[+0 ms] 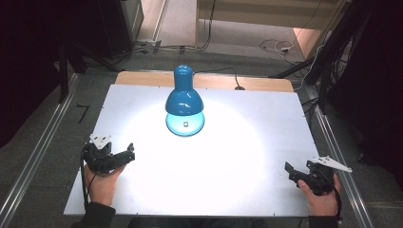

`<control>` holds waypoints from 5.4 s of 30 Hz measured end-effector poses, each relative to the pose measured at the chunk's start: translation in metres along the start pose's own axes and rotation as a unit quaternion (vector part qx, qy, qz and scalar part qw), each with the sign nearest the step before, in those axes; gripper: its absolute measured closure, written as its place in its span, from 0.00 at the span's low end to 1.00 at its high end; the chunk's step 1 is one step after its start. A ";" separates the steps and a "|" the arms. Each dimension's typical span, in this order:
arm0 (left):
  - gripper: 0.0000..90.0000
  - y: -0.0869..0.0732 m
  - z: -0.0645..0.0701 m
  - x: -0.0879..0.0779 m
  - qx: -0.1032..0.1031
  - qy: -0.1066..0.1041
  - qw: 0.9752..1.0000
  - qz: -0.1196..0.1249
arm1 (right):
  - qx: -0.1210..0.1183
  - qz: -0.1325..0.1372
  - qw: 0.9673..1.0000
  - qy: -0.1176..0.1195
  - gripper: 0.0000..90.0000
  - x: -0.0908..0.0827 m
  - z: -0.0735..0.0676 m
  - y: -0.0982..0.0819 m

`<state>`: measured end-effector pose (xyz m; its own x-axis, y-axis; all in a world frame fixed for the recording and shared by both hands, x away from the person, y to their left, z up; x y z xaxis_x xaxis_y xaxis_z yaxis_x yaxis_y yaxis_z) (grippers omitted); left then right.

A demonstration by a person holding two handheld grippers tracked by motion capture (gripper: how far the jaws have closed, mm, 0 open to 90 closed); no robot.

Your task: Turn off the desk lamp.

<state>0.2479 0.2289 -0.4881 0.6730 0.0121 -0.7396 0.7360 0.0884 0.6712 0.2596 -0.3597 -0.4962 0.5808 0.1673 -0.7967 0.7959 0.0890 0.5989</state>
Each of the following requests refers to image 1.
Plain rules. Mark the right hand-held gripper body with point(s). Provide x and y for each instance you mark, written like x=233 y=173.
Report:
x=320 y=177

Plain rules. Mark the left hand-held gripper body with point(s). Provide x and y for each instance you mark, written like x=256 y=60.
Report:
x=100 y=155

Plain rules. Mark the blue desk lamp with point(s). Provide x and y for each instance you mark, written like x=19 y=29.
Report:
x=183 y=95

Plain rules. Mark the person's right hand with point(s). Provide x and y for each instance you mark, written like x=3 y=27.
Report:
x=321 y=202

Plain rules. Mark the person's left hand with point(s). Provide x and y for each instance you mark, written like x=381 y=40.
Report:
x=102 y=186

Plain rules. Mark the black metal stand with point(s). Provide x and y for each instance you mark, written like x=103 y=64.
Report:
x=65 y=72
x=329 y=63

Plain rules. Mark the light wooden furniture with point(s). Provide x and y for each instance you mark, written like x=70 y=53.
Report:
x=253 y=15

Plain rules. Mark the aluminium floor rail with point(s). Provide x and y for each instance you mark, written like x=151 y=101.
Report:
x=345 y=177
x=34 y=155

